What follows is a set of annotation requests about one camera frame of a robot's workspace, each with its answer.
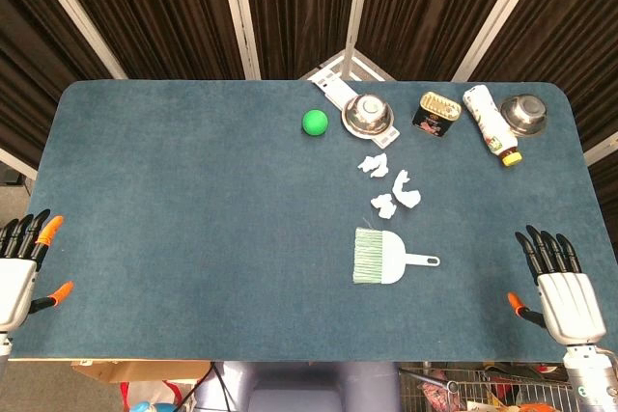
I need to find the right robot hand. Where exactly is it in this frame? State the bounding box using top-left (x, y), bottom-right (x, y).
top-left (506, 224), bottom-right (607, 346)

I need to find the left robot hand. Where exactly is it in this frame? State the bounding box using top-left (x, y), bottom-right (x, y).
top-left (0, 208), bottom-right (74, 331)

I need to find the green bristle hand brush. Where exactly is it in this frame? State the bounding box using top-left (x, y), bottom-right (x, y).
top-left (351, 227), bottom-right (441, 287)

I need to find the brown cardboard box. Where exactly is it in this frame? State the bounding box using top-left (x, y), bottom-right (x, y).
top-left (70, 359), bottom-right (213, 384)

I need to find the red snack packet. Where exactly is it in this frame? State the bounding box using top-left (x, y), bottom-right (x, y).
top-left (417, 368), bottom-right (467, 412)

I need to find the red and white bag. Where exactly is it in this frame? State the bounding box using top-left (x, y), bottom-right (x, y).
top-left (119, 379), bottom-right (197, 412)

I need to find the blue felt table mat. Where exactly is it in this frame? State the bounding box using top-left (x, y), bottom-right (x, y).
top-left (7, 79), bottom-right (610, 364)

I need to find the steel bowl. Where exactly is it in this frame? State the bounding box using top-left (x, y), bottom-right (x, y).
top-left (341, 93), bottom-right (396, 136)
top-left (499, 93), bottom-right (549, 139)

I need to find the white bottle yellow cap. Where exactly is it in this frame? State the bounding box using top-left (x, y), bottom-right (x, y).
top-left (462, 85), bottom-right (523, 168)

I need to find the brown pleated screen panel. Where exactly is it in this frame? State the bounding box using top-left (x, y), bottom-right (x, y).
top-left (21, 0), bottom-right (262, 81)
top-left (345, 0), bottom-right (540, 83)
top-left (0, 0), bottom-right (127, 181)
top-left (453, 0), bottom-right (618, 220)
top-left (216, 0), bottom-right (376, 81)

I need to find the black luncheon meat tin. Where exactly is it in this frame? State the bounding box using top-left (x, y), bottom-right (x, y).
top-left (410, 91), bottom-right (464, 137)

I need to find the grey blue robot torso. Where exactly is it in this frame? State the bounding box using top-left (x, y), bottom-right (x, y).
top-left (195, 361), bottom-right (402, 412)

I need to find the white metal screen base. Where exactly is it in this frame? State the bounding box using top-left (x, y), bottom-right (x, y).
top-left (297, 48), bottom-right (398, 83)

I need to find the green ball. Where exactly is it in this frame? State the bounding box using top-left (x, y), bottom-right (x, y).
top-left (301, 108), bottom-right (330, 137)

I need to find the metal wire basket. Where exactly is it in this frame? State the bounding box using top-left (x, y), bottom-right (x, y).
top-left (399, 362), bottom-right (580, 412)

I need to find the black torso cable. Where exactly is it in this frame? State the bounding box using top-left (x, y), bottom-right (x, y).
top-left (205, 361), bottom-right (228, 412)

